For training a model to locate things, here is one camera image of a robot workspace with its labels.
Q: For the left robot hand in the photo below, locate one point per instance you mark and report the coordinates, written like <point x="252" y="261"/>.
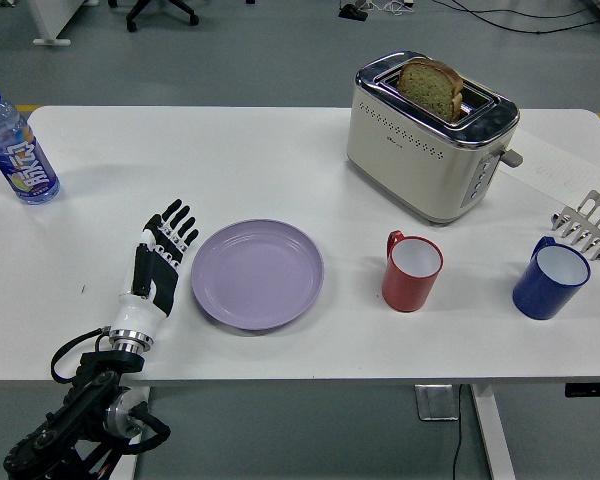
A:
<point x="165" y="287"/>

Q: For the purple plate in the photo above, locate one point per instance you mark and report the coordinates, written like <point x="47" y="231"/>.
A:
<point x="257" y="275"/>

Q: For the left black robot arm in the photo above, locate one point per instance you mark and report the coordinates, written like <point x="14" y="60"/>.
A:
<point x="87" y="395"/>

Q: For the blue-capped drink bottle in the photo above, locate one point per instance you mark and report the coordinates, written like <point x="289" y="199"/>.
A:
<point x="25" y="160"/>

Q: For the red cup white inside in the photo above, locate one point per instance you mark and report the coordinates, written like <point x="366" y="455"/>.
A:
<point x="405" y="290"/>

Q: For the cream and chrome toaster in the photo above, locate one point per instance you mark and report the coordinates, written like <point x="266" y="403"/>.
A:
<point x="410" y="155"/>

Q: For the black office chair base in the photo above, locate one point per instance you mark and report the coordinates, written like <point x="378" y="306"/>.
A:
<point x="152" y="9"/>

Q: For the white desk leg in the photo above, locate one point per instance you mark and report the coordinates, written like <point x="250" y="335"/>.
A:
<point x="55" y="22"/>

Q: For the grey box under table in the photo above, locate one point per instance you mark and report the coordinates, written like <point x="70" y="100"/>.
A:
<point x="435" y="402"/>

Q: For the large brown bread slice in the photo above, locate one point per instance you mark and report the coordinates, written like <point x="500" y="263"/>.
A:
<point x="427" y="90"/>

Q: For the black floor device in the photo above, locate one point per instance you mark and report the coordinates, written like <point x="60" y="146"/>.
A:
<point x="352" y="12"/>

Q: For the thin bread slice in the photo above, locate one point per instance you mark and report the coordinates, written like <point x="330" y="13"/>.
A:
<point x="459" y="104"/>

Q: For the blue cup white inside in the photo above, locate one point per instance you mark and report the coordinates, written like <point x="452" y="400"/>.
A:
<point x="540" y="295"/>

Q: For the white paper sheet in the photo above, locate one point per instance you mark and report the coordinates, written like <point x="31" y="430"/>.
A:
<point x="555" y="162"/>

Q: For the metal toast rack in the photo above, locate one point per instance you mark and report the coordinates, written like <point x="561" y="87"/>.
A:
<point x="597" y="212"/>

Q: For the black table control panel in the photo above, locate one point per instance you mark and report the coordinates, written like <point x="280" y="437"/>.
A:
<point x="592" y="391"/>

